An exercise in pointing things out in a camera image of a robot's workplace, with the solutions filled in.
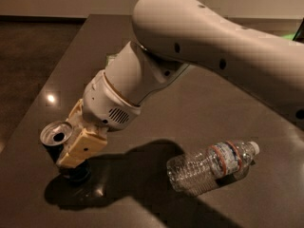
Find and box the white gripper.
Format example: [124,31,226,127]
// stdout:
[56,70,141,168]

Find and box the red bull can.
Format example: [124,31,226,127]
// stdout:
[40,121,90,184]

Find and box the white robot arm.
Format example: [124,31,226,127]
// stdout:
[56,0,304,168]

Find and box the clear plastic water bottle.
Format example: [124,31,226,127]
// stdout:
[166,141,260,197]

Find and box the green chip bag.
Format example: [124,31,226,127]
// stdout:
[105,54,116,66]

